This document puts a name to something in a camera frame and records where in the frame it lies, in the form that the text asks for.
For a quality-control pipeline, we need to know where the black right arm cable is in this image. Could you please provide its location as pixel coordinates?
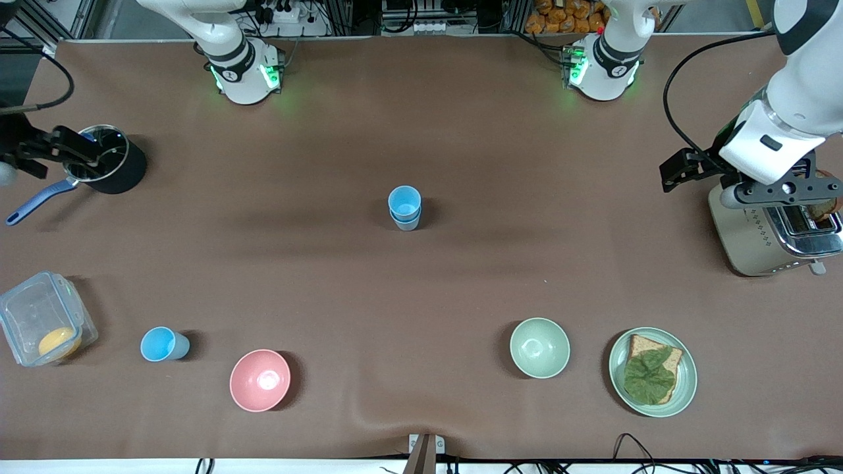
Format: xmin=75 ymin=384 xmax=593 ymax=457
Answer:
xmin=0 ymin=26 xmax=75 ymax=113

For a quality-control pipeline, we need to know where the pale green bowl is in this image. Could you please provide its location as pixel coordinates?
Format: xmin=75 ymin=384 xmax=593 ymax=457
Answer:
xmin=509 ymin=317 xmax=572 ymax=380

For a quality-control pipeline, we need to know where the black saucepan with blue handle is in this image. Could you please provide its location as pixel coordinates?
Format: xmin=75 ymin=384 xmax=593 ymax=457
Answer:
xmin=5 ymin=124 xmax=148 ymax=227

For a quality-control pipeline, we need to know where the blue plastic cup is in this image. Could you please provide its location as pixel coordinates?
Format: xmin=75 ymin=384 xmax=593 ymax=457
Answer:
xmin=387 ymin=185 xmax=423 ymax=223
xmin=140 ymin=327 xmax=191 ymax=363

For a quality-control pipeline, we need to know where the pile of orange buns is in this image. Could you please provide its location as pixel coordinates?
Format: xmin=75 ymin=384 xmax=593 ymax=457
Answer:
xmin=524 ymin=0 xmax=608 ymax=36

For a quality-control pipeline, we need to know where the brown bread slice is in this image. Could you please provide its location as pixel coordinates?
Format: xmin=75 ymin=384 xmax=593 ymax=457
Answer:
xmin=624 ymin=334 xmax=684 ymax=405

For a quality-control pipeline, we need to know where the black looped cable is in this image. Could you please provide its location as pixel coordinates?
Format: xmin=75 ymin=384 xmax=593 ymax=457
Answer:
xmin=612 ymin=432 xmax=661 ymax=465

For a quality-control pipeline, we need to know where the glass pot lid blue knob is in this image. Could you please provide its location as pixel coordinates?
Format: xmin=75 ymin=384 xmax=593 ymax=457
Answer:
xmin=63 ymin=124 xmax=129 ymax=183

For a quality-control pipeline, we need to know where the white power strip with plugs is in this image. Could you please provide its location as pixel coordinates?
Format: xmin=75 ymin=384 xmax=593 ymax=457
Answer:
xmin=254 ymin=0 xmax=312 ymax=25

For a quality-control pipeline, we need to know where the beige and steel toaster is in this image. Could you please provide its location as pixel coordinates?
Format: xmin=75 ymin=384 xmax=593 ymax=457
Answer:
xmin=707 ymin=168 xmax=843 ymax=278

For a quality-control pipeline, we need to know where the pale green plate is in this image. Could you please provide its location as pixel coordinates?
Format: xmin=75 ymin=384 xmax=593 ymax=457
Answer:
xmin=608 ymin=327 xmax=698 ymax=419

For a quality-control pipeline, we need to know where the clear plastic food container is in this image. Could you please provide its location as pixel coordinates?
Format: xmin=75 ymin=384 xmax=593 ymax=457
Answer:
xmin=0 ymin=271 xmax=99 ymax=368

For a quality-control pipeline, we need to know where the pink bowl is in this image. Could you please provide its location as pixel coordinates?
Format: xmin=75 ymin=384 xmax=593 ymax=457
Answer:
xmin=229 ymin=349 xmax=292 ymax=413

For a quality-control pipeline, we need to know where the brown toast slice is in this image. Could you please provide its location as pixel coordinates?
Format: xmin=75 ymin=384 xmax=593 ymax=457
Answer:
xmin=806 ymin=169 xmax=843 ymax=222

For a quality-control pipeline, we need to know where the orange fruit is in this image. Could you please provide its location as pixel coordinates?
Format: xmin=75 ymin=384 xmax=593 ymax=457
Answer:
xmin=38 ymin=327 xmax=83 ymax=359

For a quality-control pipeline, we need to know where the green lettuce leaf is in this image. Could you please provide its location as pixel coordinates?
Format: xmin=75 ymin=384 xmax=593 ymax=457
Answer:
xmin=623 ymin=347 xmax=678 ymax=404

